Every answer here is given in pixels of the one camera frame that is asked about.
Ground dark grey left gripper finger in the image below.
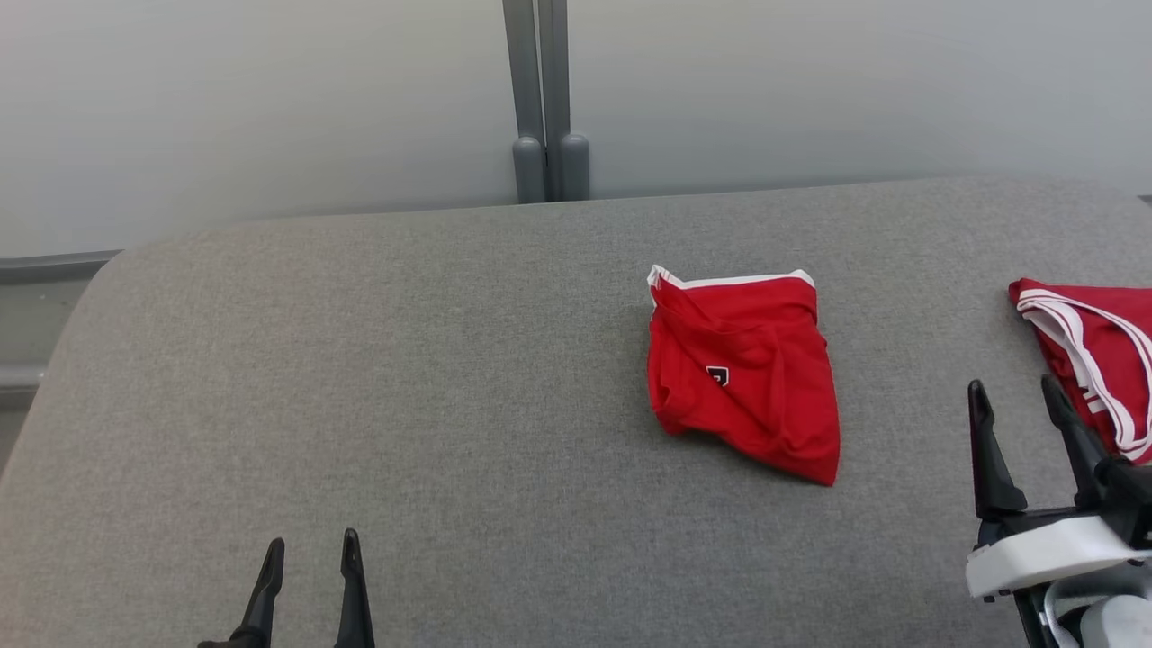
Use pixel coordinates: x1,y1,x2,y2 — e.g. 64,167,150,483
230,537,286,648
334,528,376,648

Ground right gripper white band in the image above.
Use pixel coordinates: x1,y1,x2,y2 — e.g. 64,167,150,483
965,374,1152,648

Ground red jersey white stripes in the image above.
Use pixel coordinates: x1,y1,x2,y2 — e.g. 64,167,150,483
1008,278,1152,465

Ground red shorts white trim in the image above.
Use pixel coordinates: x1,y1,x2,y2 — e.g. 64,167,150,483
646,265,843,488

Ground grey floor rail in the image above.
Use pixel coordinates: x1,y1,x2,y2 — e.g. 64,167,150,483
0,250,123,286

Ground grey partition post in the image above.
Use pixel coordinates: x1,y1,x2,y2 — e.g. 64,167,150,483
502,0,548,204
536,0,591,203

